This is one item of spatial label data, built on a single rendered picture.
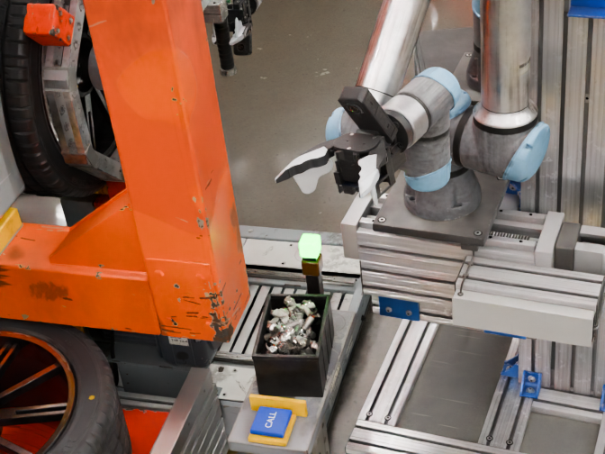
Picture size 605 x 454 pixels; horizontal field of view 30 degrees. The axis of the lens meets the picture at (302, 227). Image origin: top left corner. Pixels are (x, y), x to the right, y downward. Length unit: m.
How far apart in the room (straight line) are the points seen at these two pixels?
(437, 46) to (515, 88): 1.86
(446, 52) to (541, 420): 1.56
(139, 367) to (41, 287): 0.46
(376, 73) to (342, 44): 2.78
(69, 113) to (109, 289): 0.44
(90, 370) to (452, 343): 0.91
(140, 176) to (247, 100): 2.15
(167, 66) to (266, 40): 2.72
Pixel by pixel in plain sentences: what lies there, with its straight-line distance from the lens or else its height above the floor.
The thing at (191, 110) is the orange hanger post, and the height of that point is 1.08.
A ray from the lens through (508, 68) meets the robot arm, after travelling 1.99.
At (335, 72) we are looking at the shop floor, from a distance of 4.46.
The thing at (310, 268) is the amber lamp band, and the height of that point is 0.59.
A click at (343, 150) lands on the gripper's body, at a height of 1.24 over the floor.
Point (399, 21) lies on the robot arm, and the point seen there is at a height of 1.28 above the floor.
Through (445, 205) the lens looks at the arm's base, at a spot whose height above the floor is 0.85.
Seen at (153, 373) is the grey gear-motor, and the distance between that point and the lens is 2.88.
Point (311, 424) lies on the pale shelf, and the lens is 2.33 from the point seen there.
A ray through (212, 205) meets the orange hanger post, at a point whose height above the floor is 0.85.
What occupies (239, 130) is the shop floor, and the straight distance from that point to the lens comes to 4.16.
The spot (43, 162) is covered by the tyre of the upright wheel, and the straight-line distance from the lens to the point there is 2.69.
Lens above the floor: 2.12
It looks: 36 degrees down
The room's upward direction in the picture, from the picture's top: 7 degrees counter-clockwise
